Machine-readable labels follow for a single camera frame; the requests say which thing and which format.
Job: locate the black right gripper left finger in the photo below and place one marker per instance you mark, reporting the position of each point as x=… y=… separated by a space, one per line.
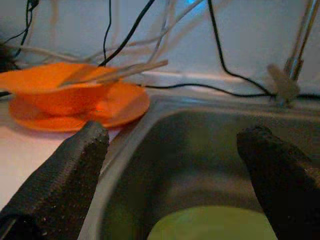
x=57 y=195

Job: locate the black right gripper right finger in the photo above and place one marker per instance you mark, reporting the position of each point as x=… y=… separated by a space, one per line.
x=282 y=190

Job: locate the orange plastic plate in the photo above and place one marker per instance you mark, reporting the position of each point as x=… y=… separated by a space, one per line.
x=125 y=105

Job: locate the orange plastic bowl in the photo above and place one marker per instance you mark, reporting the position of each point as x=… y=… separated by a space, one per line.
x=37 y=80

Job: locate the metal spoon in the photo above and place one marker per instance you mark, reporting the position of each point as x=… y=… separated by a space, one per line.
x=145 y=68

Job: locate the green plate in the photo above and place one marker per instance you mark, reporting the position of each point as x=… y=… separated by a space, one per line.
x=212 y=225

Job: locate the stainless steel sink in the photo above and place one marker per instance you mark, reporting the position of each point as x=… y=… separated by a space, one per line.
x=190 y=155

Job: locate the chrome faucet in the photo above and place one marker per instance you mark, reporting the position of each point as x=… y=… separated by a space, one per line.
x=283 y=82

